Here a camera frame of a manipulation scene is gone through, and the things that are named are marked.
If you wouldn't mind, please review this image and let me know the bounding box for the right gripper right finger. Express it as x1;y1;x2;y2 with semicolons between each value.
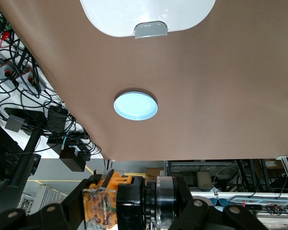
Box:
174;176;267;230

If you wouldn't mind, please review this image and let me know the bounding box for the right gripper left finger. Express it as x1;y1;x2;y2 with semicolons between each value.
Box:
0;174;104;230

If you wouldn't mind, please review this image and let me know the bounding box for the orange and black switch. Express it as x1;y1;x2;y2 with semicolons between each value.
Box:
82;168;180;230

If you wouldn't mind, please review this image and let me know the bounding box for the beige box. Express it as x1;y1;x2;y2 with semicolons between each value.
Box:
196;171;213;189

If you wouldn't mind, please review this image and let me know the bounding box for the black power adapter box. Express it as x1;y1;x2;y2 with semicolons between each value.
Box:
59;146;87;173

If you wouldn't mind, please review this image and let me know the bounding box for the brown cardboard box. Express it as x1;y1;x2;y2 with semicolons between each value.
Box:
261;159;285;178
145;167;164;178

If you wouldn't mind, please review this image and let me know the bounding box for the small grey box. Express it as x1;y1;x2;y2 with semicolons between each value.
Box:
4;114;27;132

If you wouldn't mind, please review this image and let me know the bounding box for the white lidded storage box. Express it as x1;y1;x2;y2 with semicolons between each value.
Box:
79;0;216;40

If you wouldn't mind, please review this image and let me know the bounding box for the white slatted barrier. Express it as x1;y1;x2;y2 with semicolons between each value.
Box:
21;184;68;215

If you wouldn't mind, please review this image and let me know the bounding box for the metal shelving rack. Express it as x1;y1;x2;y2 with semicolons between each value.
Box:
164;159;255;192

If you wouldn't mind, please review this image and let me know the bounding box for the black stand pole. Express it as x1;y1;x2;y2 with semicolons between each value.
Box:
8;129;41;187

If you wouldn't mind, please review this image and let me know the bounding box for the black monitor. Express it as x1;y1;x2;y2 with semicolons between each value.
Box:
0;117;21;216

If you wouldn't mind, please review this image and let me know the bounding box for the black flat power adapter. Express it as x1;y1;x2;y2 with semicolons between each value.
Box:
47;105;75;127

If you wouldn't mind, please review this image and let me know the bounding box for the light blue round plate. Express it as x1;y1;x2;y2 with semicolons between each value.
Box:
113;90;159;121

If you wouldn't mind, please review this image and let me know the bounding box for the brown table cover sheet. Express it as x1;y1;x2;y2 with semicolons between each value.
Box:
0;0;288;161

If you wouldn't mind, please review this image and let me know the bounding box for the grey power strip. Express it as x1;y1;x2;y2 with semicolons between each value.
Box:
0;59;48;93

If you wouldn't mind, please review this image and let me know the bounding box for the small circuit board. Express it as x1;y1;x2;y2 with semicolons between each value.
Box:
0;13;12;36

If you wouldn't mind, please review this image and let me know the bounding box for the black cable bundle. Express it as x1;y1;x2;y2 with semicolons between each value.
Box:
0;4;53;99
0;91;103;159

